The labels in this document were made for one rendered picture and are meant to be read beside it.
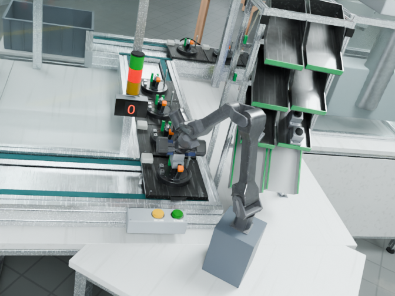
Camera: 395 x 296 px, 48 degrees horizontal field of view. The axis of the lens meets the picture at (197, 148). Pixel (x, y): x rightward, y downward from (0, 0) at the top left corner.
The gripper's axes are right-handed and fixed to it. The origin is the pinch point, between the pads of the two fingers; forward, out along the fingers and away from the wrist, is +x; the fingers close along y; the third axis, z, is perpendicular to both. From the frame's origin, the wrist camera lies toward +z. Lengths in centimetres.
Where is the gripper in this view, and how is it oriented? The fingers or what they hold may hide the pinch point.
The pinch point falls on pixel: (178, 150)
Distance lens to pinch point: 169.2
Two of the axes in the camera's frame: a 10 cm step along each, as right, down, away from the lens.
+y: -9.6, -0.6, -2.6
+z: -0.2, -9.4, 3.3
